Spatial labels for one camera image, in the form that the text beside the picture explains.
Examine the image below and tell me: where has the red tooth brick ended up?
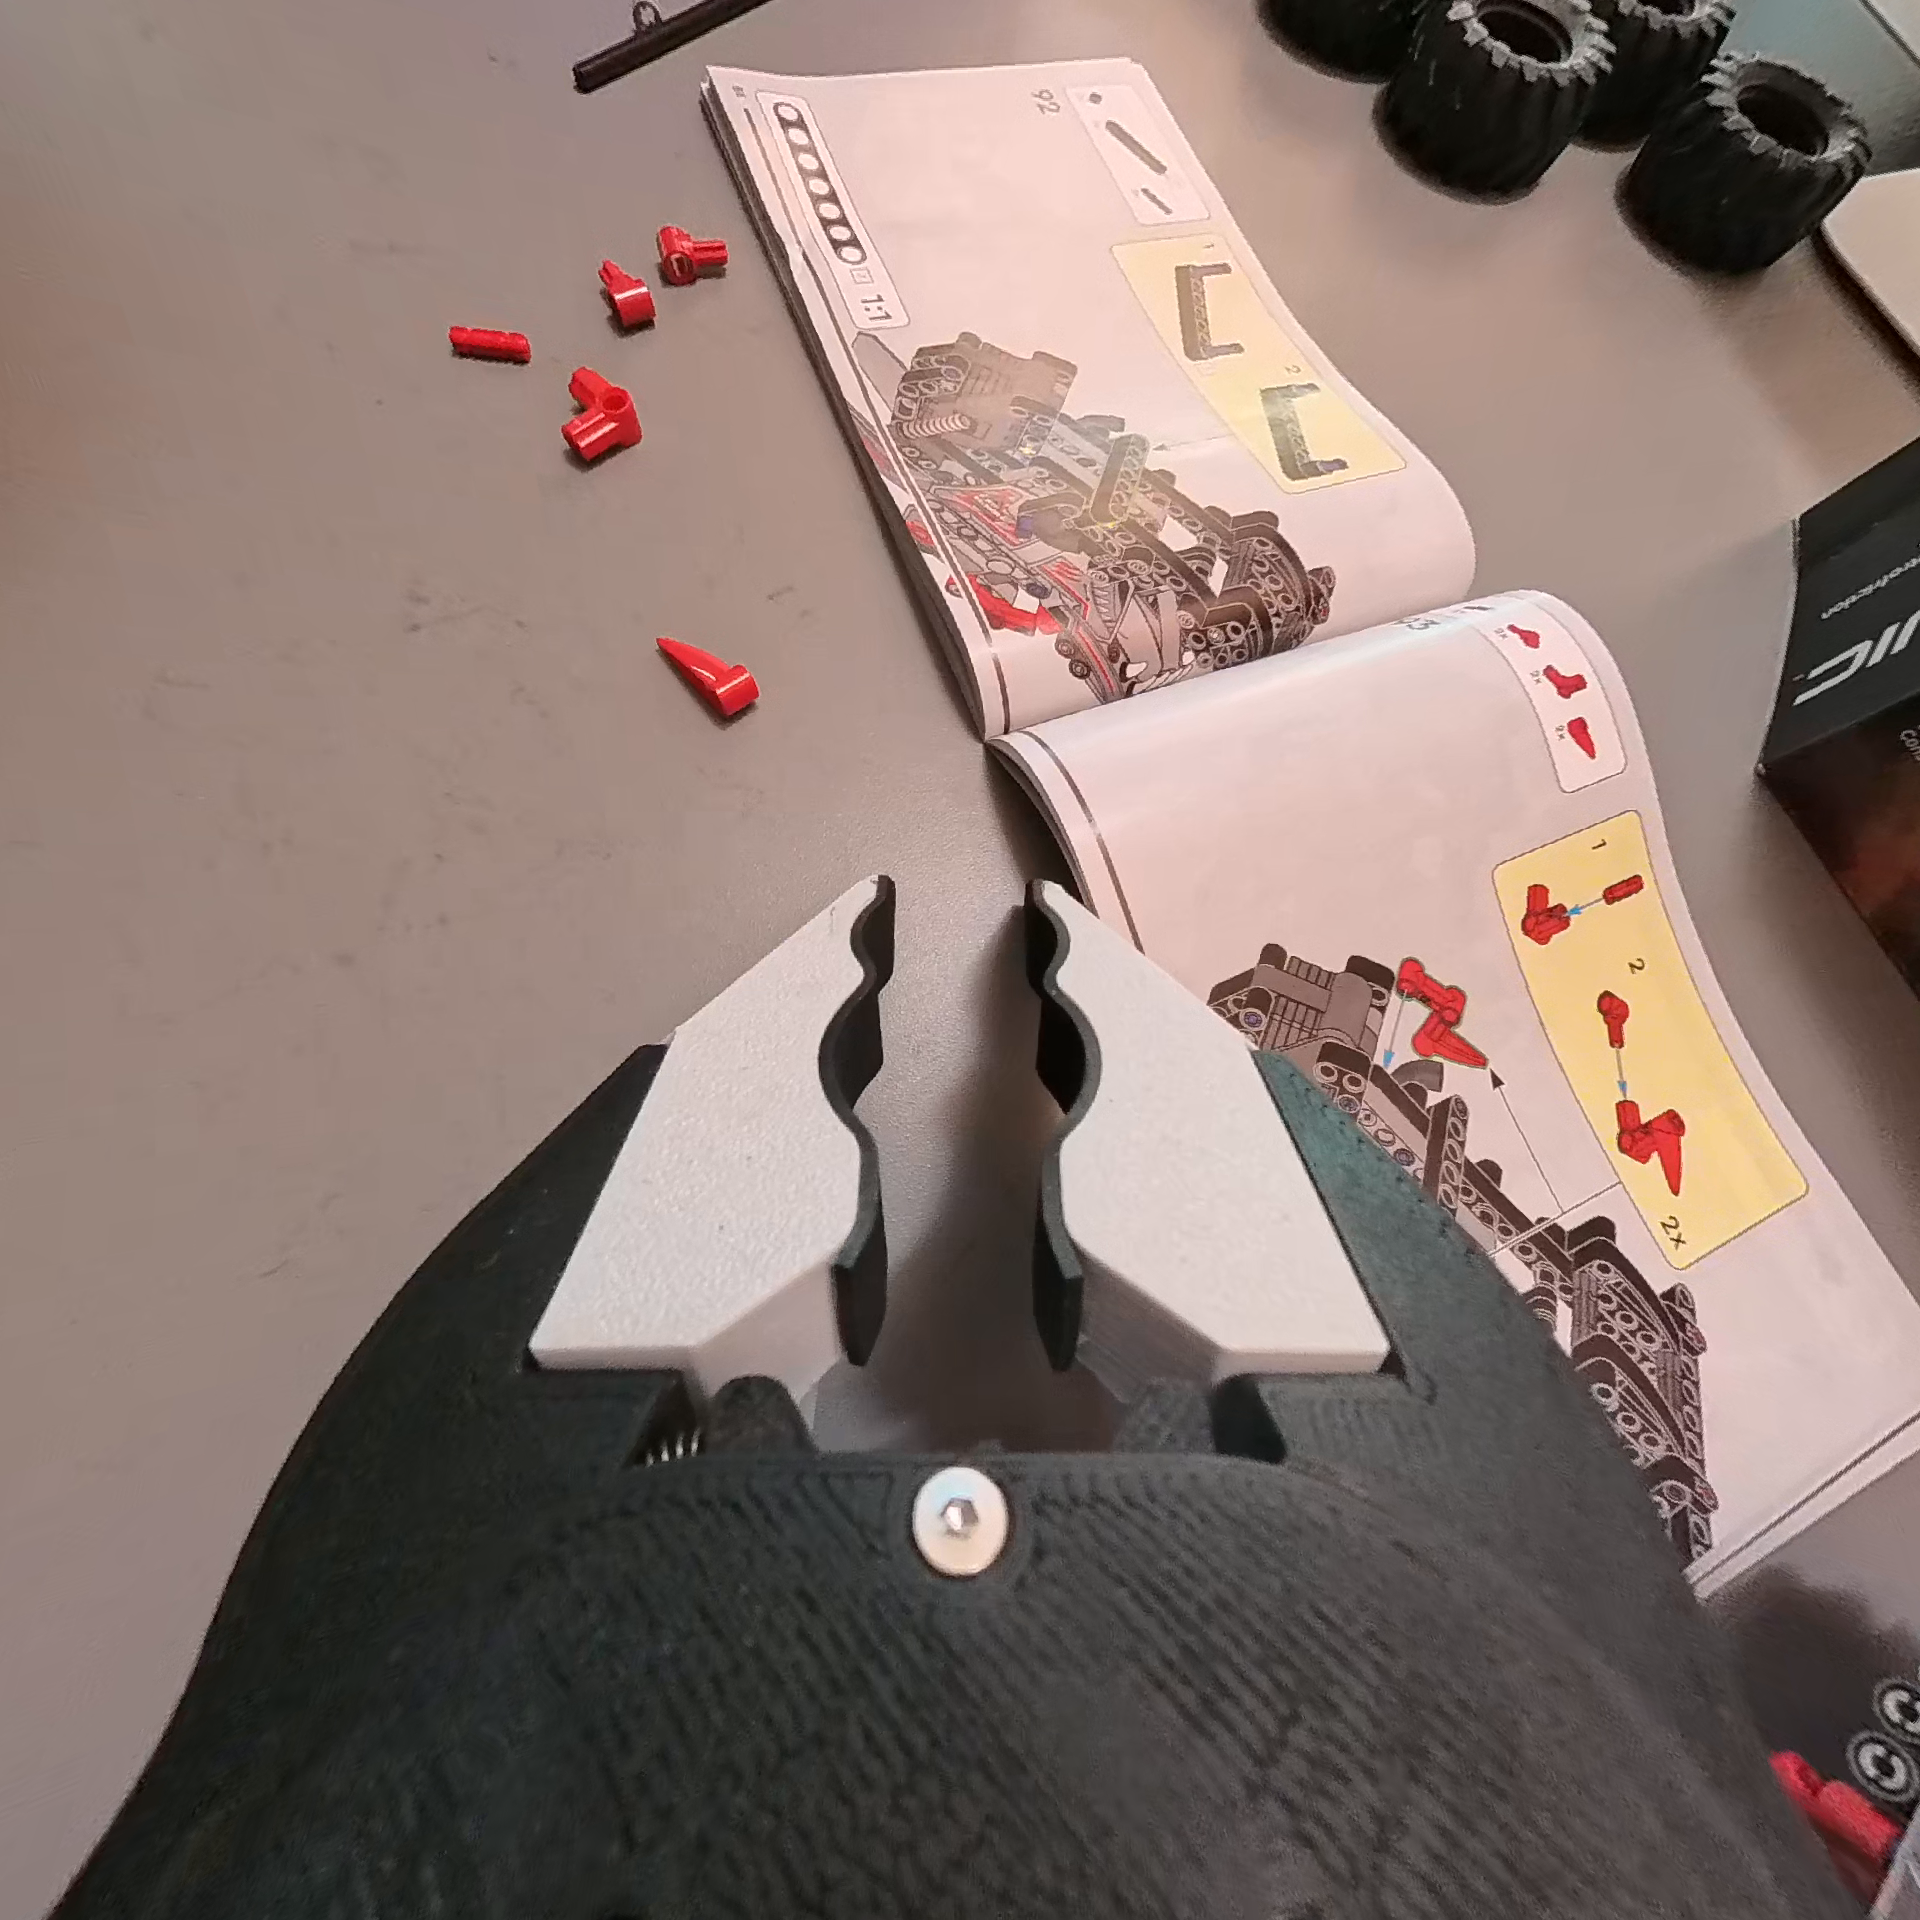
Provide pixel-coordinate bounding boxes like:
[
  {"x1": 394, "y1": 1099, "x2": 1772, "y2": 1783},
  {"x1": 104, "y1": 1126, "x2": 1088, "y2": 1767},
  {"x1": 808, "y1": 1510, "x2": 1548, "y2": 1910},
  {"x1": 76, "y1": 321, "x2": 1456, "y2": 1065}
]
[{"x1": 654, "y1": 635, "x2": 764, "y2": 723}]

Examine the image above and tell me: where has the black printed box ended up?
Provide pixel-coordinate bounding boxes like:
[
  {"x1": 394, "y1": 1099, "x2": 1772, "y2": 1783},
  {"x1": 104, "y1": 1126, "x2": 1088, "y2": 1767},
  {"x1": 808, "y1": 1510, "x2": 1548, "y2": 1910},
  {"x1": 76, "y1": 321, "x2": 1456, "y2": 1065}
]
[{"x1": 1755, "y1": 463, "x2": 1920, "y2": 981}]

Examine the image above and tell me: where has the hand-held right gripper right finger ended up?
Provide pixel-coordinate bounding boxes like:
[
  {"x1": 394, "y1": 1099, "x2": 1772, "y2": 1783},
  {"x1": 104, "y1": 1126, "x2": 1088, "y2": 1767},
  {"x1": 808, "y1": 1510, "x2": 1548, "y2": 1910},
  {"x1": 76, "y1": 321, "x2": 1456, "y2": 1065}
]
[{"x1": 1025, "y1": 880, "x2": 1392, "y2": 1445}]

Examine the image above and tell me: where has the open building instruction booklet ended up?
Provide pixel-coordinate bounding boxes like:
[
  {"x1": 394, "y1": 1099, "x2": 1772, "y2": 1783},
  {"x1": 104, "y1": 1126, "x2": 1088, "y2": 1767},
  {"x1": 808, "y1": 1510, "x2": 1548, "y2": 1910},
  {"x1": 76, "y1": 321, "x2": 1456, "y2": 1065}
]
[{"x1": 698, "y1": 56, "x2": 1920, "y2": 1600}]

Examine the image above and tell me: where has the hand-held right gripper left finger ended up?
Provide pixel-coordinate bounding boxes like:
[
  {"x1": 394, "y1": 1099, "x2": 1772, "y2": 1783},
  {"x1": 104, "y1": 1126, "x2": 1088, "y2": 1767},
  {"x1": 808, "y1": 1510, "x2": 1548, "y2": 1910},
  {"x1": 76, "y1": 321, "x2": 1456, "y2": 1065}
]
[{"x1": 528, "y1": 875, "x2": 904, "y2": 1451}]

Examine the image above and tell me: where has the black thin rod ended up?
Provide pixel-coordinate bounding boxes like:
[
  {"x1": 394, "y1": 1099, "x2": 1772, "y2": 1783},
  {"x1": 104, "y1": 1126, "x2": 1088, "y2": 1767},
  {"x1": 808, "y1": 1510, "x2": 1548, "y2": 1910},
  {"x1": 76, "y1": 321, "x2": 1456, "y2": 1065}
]
[{"x1": 569, "y1": 0, "x2": 785, "y2": 96}]

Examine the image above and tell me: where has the beige cardboard sheet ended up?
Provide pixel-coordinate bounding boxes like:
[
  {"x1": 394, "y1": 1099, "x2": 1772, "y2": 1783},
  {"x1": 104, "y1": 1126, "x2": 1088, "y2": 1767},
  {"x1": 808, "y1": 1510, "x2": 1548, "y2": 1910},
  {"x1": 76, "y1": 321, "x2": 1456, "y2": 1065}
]
[{"x1": 1812, "y1": 191, "x2": 1920, "y2": 361}]

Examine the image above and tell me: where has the red angled connector brick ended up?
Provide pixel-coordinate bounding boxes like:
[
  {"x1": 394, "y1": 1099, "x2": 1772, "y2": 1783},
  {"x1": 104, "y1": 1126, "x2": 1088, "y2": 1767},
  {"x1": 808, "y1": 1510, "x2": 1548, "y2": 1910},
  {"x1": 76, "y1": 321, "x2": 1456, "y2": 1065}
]
[{"x1": 561, "y1": 365, "x2": 650, "y2": 469}]

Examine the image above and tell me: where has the grey printed packaging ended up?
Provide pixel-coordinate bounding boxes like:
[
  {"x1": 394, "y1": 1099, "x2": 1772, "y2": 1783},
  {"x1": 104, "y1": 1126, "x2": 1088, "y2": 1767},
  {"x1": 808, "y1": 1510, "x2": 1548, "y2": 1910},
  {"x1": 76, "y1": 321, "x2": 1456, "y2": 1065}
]
[{"x1": 1833, "y1": 1671, "x2": 1920, "y2": 1920}]

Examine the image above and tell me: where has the red brick piece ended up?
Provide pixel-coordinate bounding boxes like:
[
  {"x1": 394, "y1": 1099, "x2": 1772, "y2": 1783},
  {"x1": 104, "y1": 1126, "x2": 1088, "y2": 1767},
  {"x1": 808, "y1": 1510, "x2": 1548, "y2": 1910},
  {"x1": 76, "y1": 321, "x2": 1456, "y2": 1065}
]
[{"x1": 1768, "y1": 1745, "x2": 1904, "y2": 1869}]

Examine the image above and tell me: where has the black toy tire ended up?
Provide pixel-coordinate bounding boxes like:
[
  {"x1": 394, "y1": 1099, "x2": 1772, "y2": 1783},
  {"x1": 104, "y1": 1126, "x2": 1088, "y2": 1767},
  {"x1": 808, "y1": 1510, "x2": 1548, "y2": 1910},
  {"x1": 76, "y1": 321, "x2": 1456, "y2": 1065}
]
[
  {"x1": 1257, "y1": 0, "x2": 1443, "y2": 84},
  {"x1": 1617, "y1": 52, "x2": 1875, "y2": 277},
  {"x1": 1576, "y1": 0, "x2": 1741, "y2": 153},
  {"x1": 1376, "y1": 0, "x2": 1618, "y2": 203}
]

